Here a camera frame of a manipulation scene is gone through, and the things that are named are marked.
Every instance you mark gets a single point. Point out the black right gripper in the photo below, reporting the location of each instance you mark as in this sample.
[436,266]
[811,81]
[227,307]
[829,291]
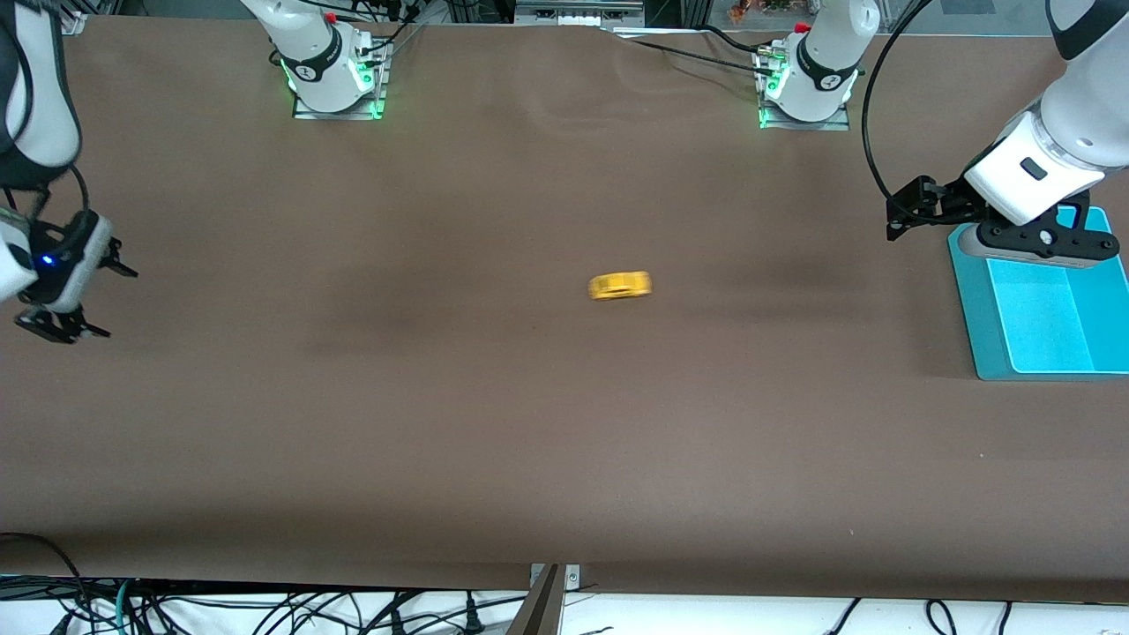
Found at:
[55,324]

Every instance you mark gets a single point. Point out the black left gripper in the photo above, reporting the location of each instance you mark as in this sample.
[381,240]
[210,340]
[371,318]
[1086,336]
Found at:
[951,199]

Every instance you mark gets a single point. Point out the yellow toy beetle car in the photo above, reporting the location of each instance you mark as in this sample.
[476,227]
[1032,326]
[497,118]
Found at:
[620,286]

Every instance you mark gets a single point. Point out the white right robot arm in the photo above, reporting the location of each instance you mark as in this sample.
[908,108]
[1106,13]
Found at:
[40,106]

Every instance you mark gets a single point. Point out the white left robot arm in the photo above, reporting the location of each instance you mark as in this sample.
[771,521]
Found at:
[1072,132]

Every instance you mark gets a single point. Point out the teal plastic bin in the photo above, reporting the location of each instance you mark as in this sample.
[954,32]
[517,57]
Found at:
[1041,326]

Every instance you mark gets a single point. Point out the dark angled bar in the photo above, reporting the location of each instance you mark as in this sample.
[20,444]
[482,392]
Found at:
[538,608]

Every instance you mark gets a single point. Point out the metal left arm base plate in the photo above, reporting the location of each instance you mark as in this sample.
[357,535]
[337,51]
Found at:
[807,123]

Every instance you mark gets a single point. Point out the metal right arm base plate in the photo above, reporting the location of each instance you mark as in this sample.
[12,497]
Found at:
[340,108]

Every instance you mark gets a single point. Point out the grey metal frame rail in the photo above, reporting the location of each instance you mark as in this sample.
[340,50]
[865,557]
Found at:
[578,12]

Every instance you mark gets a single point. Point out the metal table edge bracket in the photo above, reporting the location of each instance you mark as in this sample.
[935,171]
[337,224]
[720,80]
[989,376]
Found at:
[571,578]

